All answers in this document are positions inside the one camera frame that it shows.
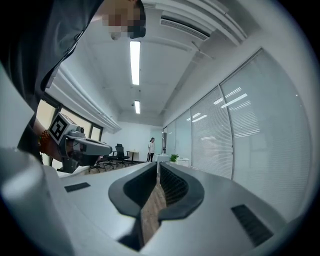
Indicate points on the person's left forearm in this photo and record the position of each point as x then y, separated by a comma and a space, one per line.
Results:
53, 150

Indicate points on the table with pale cloth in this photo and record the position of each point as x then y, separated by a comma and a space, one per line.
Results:
161, 157

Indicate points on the long ceiling light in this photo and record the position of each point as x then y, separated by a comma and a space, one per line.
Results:
135, 62

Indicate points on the short ceiling light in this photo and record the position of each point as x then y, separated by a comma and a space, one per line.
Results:
137, 107

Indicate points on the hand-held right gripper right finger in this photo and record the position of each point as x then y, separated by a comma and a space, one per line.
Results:
215, 200

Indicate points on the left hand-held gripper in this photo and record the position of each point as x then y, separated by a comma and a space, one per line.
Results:
58, 127

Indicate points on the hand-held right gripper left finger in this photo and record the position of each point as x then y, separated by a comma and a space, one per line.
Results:
95, 200

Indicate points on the person's black shirt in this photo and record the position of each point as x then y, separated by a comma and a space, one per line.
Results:
32, 50

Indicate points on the person's head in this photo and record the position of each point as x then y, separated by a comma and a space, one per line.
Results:
120, 17

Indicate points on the black office chair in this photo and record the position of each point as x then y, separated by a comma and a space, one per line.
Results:
121, 153
96, 166
108, 160

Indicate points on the green potted plant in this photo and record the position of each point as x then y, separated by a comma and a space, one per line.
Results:
174, 158

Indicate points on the ceiling air conditioner vent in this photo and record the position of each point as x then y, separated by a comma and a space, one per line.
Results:
185, 26

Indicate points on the light wooden desk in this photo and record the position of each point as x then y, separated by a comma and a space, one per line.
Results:
132, 152

